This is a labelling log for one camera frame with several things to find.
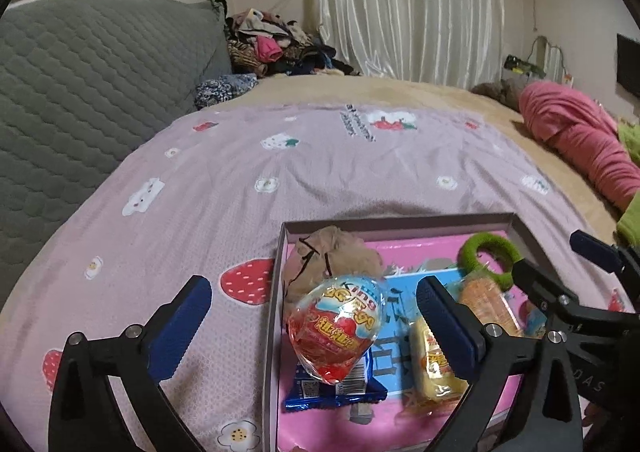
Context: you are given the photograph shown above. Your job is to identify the white metal rack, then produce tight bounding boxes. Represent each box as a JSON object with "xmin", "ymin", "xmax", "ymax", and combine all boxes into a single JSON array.
[{"xmin": 530, "ymin": 35, "xmax": 566, "ymax": 80}]

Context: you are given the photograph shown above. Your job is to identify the pink and blue book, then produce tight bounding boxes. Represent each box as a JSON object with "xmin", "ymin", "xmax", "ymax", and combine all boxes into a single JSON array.
[{"xmin": 277, "ymin": 237, "xmax": 526, "ymax": 452}]

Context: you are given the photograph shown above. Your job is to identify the white wall cable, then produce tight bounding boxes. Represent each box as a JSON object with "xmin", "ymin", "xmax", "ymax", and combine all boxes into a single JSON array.
[{"xmin": 515, "ymin": 0, "xmax": 539, "ymax": 33}]

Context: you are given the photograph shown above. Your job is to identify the green fleece cloth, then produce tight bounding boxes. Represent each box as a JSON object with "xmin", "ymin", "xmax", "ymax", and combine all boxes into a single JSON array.
[{"xmin": 616, "ymin": 117, "xmax": 640, "ymax": 248}]

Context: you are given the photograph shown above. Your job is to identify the green fuzzy hair ring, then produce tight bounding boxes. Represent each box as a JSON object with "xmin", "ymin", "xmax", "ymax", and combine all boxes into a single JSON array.
[{"xmin": 459, "ymin": 232, "xmax": 521, "ymax": 290}]

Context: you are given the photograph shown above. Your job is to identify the orange wafer packet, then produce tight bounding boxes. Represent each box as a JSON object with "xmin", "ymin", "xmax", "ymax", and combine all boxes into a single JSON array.
[{"xmin": 457, "ymin": 279, "xmax": 523, "ymax": 338}]

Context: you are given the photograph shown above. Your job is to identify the black television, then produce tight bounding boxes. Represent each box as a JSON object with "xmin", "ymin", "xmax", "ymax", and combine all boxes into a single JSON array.
[{"xmin": 616, "ymin": 32, "xmax": 640, "ymax": 98}]

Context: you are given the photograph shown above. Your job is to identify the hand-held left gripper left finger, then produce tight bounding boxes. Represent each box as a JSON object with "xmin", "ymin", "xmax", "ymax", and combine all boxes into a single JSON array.
[{"xmin": 47, "ymin": 275, "xmax": 213, "ymax": 452}]

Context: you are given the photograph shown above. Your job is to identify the black bag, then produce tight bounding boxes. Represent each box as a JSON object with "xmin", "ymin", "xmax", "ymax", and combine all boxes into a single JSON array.
[{"xmin": 504, "ymin": 54, "xmax": 543, "ymax": 76}]

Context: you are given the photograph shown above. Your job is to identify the grey quilted headboard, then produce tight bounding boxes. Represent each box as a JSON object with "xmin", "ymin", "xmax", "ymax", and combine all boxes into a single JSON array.
[{"xmin": 0, "ymin": 0, "xmax": 233, "ymax": 303}]

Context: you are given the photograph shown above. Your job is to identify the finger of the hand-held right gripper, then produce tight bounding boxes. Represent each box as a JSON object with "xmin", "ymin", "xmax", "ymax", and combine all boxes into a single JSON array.
[
  {"xmin": 511, "ymin": 257, "xmax": 640, "ymax": 339},
  {"xmin": 570, "ymin": 229, "xmax": 640, "ymax": 279}
]

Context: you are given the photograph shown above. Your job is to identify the dark brown cloth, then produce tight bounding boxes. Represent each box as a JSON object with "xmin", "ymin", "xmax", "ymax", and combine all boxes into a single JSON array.
[{"xmin": 470, "ymin": 77, "xmax": 523, "ymax": 110}]

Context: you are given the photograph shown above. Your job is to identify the blue cookie packet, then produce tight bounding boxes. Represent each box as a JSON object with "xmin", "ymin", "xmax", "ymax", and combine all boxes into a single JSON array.
[{"xmin": 284, "ymin": 349, "xmax": 388, "ymax": 413}]

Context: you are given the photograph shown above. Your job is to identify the person's right hand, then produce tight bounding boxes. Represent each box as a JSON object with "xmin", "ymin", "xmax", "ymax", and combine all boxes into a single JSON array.
[{"xmin": 582, "ymin": 399, "xmax": 609, "ymax": 436}]

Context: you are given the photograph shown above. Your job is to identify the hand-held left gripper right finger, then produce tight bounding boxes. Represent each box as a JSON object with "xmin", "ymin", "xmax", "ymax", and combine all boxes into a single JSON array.
[{"xmin": 416, "ymin": 275, "xmax": 586, "ymax": 452}]

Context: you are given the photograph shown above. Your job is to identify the yellow snack packet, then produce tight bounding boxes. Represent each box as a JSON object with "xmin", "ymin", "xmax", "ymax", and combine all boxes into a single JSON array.
[{"xmin": 410, "ymin": 317, "xmax": 468, "ymax": 403}]

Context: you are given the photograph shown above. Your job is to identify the white curtain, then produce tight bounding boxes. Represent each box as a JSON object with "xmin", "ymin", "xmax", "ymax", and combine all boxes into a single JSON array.
[{"xmin": 305, "ymin": 0, "xmax": 503, "ymax": 89}]

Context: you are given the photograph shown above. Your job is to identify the red and blue toy egg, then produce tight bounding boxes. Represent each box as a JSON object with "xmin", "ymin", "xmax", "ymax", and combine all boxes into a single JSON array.
[
  {"xmin": 287, "ymin": 275, "xmax": 388, "ymax": 386},
  {"xmin": 520, "ymin": 299, "xmax": 548, "ymax": 338}
]

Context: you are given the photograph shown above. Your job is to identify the pink printed blanket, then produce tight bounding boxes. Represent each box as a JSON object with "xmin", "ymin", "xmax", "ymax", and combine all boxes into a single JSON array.
[{"xmin": 0, "ymin": 102, "xmax": 631, "ymax": 452}]

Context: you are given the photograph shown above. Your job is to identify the grey cardboard box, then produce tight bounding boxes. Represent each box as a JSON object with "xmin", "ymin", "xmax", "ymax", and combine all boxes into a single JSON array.
[{"xmin": 260, "ymin": 212, "xmax": 621, "ymax": 452}]

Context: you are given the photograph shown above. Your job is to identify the pile of clothes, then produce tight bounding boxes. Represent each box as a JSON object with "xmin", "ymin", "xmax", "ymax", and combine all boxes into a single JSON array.
[{"xmin": 225, "ymin": 8, "xmax": 363, "ymax": 78}]

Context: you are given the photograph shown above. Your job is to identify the pink quilt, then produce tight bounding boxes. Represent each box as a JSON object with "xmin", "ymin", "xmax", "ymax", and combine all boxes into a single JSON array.
[{"xmin": 518, "ymin": 81, "xmax": 640, "ymax": 213}]

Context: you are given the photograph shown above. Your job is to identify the blue floral cloth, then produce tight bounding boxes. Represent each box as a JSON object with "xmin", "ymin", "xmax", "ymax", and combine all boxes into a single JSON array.
[{"xmin": 194, "ymin": 74, "xmax": 260, "ymax": 110}]

